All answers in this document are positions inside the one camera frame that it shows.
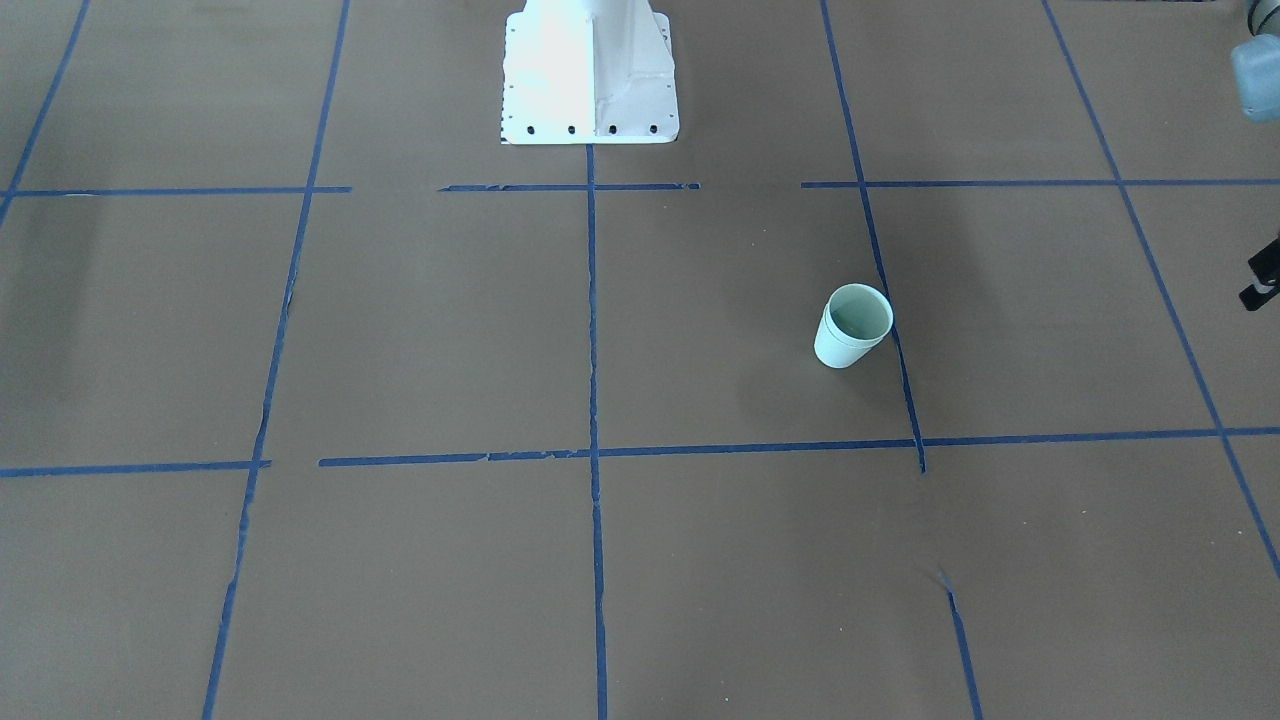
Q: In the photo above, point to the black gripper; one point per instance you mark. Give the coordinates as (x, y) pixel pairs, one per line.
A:
(1264, 281)

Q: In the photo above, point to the pale green cup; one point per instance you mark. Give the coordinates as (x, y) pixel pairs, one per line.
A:
(836, 349)
(855, 316)

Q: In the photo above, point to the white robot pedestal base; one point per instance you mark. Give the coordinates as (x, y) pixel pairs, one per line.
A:
(581, 72)

